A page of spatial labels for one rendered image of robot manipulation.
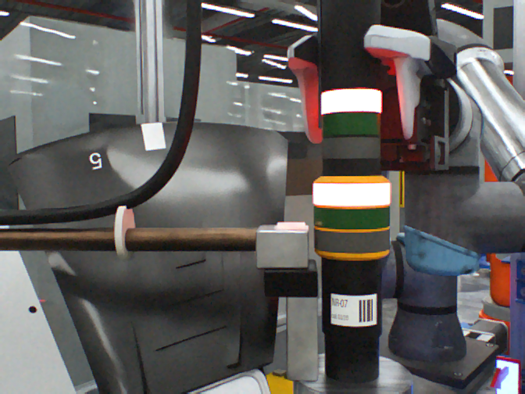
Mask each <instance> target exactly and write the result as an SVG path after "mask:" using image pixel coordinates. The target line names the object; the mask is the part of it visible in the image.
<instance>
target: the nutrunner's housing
mask: <svg viewBox="0 0 525 394"><path fill-rule="evenodd" d="M321 281H322V332H323V333H324V372H325V374H326V376H328V377H329V378H332V379H334V380H337V381H342V382H348V383H352V384H363V382H368V381H373V380H375V379H376V378H379V376H380V336H381V335H382V332H383V258H381V259H376V260H332V259H328V258H323V257H321Z"/></svg>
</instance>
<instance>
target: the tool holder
mask: <svg viewBox="0 0 525 394"><path fill-rule="evenodd" d="M274 226H277V225H261V226H259V229H257V231H256V232H255V266H256V268H258V269H266V271H265V274H263V279H265V297H267V298H286V368H287V379H288V380H293V393H294V394H413V376H412V374H411V373H410V372H409V371H408V370H407V369H406V368H405V367H404V366H402V365H400V364H398V363H396V362H394V361H392V360H391V359H388V358H386V357H382V356H380V376H379V378H376V379H375V380H373V381H368V382H363V384H352V383H348V382H342V381H337V380H334V379H332V378H329V377H328V376H326V374H325V372H324V353H322V354H319V338H318V295H319V292H318V269H317V264H316V260H309V233H308V230H307V229H306V228H305V229H277V228H274Z"/></svg>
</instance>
